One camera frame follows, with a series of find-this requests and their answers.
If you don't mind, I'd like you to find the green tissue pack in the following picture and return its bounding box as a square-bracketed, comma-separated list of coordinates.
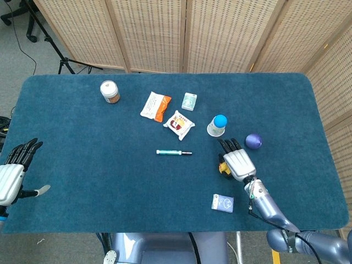
[181, 92, 198, 111]

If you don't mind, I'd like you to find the green marker pen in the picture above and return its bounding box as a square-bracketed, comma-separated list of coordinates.
[156, 149, 193, 156]

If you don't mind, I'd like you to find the black floor cable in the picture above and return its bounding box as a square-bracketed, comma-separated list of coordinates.
[4, 0, 38, 76]

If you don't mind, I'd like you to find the white table leg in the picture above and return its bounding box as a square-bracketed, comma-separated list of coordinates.
[235, 231, 244, 264]

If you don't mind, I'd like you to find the wicker folding screen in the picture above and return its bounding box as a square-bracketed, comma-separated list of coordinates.
[32, 0, 352, 240]

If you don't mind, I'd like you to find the white-lidded jar of granules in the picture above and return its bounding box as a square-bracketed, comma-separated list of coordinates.
[100, 80, 121, 105]

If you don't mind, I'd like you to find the floral paper cup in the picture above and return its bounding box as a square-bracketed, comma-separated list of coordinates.
[206, 115, 226, 138]

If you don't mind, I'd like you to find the black tripod stand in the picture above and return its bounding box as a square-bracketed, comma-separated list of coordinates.
[23, 0, 104, 75]

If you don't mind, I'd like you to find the blue card box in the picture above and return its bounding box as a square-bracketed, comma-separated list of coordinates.
[211, 194, 235, 213]

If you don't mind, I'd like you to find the black office chair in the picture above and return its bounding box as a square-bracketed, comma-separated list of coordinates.
[0, 0, 39, 43]

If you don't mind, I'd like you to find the teal table mat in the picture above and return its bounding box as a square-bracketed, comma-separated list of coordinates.
[0, 73, 350, 234]

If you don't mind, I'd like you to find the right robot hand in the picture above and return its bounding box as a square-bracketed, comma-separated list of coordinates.
[217, 137, 257, 183]

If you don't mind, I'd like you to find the white and orange snack packet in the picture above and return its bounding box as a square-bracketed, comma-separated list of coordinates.
[140, 91, 172, 123]

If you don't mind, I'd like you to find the black cable bundle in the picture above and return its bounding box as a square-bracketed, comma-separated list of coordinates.
[0, 106, 16, 155]

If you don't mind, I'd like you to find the blue ball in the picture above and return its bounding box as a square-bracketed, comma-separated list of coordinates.
[213, 114, 228, 129]

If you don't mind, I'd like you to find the grey-blue robot torso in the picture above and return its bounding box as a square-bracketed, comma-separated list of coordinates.
[103, 232, 229, 264]

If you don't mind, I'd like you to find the white snack packet red print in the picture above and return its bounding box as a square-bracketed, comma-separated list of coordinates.
[163, 109, 196, 141]

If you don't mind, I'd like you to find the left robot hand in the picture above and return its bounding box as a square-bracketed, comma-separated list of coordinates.
[0, 138, 51, 214]

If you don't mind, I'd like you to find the purple egg ball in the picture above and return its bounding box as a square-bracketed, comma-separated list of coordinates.
[245, 133, 263, 150]

